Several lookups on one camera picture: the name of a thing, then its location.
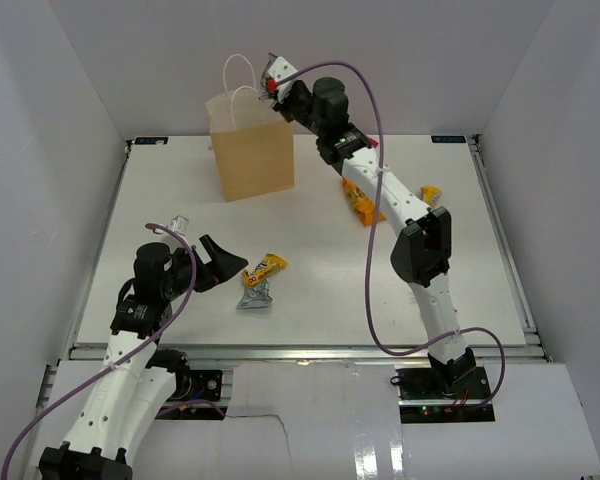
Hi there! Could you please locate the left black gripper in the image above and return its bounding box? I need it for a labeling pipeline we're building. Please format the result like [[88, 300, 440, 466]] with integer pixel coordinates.
[[162, 234, 247, 300]]

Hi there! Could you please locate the yellow M&M's packet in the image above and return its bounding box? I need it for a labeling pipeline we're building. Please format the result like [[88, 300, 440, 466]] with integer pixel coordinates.
[[242, 253, 288, 289]]

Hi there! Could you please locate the brown chocolate bar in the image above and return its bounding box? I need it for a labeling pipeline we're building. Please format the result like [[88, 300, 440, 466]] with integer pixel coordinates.
[[259, 52, 278, 101]]

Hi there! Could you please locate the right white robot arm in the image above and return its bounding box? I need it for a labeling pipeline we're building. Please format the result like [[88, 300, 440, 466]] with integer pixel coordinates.
[[262, 77, 476, 399]]

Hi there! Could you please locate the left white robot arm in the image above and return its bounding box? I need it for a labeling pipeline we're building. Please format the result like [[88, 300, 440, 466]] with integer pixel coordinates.
[[38, 228, 248, 479]]

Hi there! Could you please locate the brown paper bag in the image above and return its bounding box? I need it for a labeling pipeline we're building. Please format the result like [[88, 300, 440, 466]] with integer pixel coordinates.
[[204, 53, 296, 204]]

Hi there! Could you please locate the large orange candy bag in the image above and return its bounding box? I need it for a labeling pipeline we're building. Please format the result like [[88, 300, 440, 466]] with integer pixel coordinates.
[[342, 178, 375, 226]]

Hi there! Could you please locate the silver foil snack packet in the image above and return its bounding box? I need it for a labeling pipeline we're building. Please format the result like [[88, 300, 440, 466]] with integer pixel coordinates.
[[236, 279, 273, 310]]

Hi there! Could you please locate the small yellow snack bar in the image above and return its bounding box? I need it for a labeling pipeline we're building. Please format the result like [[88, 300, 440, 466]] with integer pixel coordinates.
[[420, 185, 443, 208]]

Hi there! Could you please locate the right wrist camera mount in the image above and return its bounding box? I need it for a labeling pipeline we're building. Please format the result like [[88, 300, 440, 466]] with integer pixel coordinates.
[[270, 56, 298, 103]]

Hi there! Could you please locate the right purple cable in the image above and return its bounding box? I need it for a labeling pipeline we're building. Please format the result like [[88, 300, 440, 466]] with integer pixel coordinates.
[[277, 60, 507, 412]]

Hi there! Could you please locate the purple cable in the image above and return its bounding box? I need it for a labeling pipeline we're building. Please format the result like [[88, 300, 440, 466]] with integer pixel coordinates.
[[2, 222, 226, 480], [277, 60, 507, 412]]

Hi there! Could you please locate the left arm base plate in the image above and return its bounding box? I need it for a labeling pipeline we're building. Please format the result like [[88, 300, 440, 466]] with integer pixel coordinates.
[[168, 369, 223, 402]]

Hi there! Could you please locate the aluminium frame rail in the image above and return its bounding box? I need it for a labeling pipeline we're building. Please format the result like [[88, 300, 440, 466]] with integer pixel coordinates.
[[68, 344, 546, 363]]

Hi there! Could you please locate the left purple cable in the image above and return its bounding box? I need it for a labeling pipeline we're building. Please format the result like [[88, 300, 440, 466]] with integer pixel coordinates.
[[2, 222, 226, 480]]

